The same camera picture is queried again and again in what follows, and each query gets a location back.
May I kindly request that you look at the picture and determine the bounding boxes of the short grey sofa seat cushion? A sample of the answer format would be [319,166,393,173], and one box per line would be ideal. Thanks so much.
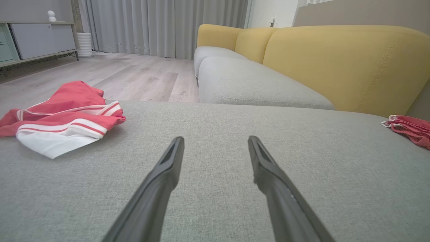
[194,46,249,79]

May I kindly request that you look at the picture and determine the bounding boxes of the red basketball jersey white sleeves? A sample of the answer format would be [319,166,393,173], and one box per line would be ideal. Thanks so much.
[0,80,126,159]

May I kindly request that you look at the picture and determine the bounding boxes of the narrow yellow sofa back cushion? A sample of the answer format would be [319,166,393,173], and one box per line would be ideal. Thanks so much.
[234,28,279,64]

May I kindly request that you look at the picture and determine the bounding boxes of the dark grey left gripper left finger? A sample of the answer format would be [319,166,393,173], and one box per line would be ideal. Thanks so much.
[101,136,185,242]

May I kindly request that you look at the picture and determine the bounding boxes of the grey and green media cabinet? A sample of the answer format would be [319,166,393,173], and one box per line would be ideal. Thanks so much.
[0,22,80,68]

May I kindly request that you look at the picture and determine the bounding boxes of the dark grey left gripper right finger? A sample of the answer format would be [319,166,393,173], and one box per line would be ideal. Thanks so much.
[248,135,336,242]

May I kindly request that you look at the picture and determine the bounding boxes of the long grey sofa seat cushion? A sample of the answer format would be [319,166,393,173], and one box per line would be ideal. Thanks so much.
[198,56,335,110]

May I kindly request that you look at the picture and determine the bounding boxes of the large grey sofa chaise cushion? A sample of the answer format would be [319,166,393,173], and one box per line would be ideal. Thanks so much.
[0,101,430,242]

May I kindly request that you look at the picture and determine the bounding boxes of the large yellow sofa back cushion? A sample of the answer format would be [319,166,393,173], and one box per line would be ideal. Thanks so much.
[263,25,430,119]

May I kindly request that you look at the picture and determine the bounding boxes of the red garment with white panel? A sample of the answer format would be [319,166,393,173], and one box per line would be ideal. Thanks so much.
[381,115,430,150]

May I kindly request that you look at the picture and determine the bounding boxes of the white ribbed plant pot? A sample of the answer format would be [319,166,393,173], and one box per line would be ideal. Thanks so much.
[76,32,94,58]

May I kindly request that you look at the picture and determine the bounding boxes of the grey pleated curtain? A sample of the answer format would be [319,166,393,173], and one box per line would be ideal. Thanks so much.
[78,0,249,59]

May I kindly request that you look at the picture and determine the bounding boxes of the yellow sofa end cushion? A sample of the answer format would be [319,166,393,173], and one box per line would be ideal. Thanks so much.
[197,24,244,51]

